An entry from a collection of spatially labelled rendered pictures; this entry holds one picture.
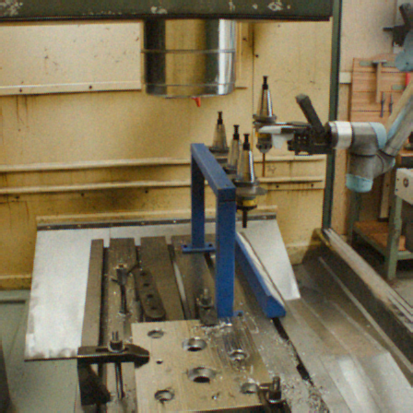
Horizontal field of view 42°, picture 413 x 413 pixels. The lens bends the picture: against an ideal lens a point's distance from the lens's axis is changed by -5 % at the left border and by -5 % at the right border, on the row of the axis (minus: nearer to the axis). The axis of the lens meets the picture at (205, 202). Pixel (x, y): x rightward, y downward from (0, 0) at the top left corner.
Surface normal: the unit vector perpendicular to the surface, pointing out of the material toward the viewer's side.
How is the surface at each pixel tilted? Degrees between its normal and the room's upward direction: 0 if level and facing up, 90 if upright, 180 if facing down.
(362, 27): 90
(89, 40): 90
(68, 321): 24
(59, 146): 89
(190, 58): 90
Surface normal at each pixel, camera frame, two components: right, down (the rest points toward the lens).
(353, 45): 0.18, 0.29
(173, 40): -0.27, 0.29
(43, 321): 0.06, -0.75
